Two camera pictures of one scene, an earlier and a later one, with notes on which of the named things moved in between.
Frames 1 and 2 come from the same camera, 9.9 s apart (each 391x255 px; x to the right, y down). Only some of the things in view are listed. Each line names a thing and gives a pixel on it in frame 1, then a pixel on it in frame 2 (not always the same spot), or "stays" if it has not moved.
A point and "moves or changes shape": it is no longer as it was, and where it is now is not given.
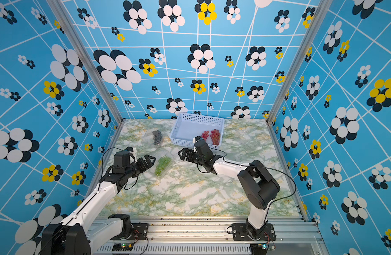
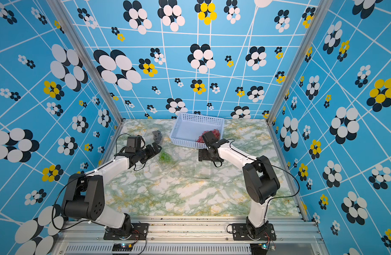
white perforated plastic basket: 188,126 stays
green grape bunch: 163,162 moves or changes shape
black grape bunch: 157,137 stays
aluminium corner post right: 322,7 stays
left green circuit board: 122,247 stays
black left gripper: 145,167 -> 152,152
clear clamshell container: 164,161 moves or changes shape
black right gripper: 191,152 -> 202,152
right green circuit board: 258,248 stays
